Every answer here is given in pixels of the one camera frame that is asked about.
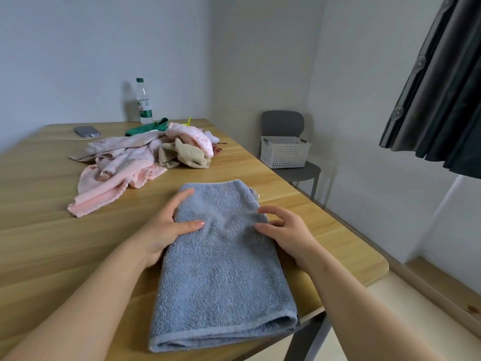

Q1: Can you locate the person's right hand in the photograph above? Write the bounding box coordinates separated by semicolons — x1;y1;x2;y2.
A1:
255;205;320;273

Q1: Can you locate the person's left hand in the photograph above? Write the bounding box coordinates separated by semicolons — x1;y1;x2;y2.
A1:
133;188;205;269

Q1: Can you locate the salmon pink scalloped towel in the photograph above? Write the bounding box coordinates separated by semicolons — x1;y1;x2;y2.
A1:
67;161;168;219

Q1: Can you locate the grey-blue towel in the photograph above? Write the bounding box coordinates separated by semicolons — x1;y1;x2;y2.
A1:
147;179;300;353

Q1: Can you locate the tan brown towel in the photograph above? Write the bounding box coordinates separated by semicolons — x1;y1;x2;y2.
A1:
158;138;211;169

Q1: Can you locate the white plastic basket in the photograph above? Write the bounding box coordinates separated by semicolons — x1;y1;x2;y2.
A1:
260;136;312;169

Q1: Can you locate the pale pink towel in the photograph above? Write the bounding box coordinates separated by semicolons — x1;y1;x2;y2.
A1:
68;130;168;177

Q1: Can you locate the pink dotted cloth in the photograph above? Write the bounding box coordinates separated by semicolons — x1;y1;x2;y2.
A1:
165;122;215;158

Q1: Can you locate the green cloth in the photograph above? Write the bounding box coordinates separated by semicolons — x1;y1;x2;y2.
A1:
124;117;170;137

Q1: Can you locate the person's left forearm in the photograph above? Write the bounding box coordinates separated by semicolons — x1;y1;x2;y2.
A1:
0;240;158;361

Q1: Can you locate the person's right forearm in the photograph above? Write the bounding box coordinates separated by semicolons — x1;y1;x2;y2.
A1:
300;251;444;361

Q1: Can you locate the wooden table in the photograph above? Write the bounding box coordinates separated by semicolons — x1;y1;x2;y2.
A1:
0;118;390;361

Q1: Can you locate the grey chair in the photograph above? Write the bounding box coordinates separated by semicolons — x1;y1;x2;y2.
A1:
260;110;322;200

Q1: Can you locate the grey smartphone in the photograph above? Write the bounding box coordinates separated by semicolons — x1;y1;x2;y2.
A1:
74;126;101;139

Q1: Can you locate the clear green-label water bottle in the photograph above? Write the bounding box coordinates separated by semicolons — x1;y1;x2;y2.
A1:
135;78;154;125

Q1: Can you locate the dark grey curtain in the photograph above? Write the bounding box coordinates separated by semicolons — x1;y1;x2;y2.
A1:
379;0;481;180

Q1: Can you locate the white charging cable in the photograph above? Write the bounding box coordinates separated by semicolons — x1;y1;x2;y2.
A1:
45;134;95;141

